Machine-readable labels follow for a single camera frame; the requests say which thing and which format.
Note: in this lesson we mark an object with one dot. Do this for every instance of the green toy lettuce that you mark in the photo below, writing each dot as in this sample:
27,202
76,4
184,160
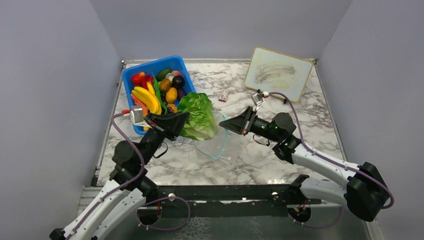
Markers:
201,124

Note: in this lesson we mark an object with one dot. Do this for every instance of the orange toy carrot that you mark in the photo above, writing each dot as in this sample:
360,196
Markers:
139,103

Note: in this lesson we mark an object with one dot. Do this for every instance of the dark purple toy eggplant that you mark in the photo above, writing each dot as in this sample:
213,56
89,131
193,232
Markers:
178,82

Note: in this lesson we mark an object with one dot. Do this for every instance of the orange toy lemon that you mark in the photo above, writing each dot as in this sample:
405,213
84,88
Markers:
171,95

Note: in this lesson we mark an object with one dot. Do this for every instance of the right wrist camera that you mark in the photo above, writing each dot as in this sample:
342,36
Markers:
259,99

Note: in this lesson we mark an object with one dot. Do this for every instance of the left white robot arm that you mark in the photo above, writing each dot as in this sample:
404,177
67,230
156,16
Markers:
128,187

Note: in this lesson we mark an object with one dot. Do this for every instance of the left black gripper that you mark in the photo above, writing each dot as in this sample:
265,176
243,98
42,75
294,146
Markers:
169,125

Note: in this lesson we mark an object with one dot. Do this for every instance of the green toy avocado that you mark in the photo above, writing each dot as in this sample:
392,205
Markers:
162,74

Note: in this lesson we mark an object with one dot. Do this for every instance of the small red white box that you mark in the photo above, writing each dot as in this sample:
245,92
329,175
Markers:
223,97

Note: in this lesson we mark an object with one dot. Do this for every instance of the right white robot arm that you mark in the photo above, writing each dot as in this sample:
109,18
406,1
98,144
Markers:
360,188

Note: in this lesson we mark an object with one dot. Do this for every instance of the brown toy kiwi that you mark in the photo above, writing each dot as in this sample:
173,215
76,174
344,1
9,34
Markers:
165,85

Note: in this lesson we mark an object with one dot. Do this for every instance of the small whiteboard with wooden frame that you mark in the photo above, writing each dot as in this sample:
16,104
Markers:
273,71

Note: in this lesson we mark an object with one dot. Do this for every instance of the toy mushroom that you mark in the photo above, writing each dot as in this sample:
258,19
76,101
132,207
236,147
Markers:
170,76

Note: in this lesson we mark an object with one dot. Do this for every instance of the clear zip top bag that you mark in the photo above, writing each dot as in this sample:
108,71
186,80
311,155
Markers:
214,149

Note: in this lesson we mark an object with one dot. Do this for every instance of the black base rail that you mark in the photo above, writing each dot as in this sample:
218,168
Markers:
215,201

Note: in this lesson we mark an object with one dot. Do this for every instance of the yellow toy banana bunch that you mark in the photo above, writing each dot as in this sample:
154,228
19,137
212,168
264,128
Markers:
148,97

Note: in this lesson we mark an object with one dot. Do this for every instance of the green toy chili pepper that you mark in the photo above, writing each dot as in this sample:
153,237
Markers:
158,96

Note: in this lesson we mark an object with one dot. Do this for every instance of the red toy bell pepper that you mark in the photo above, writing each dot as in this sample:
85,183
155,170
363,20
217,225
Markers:
142,80

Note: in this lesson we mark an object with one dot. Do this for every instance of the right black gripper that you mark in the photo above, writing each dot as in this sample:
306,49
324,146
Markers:
241,123

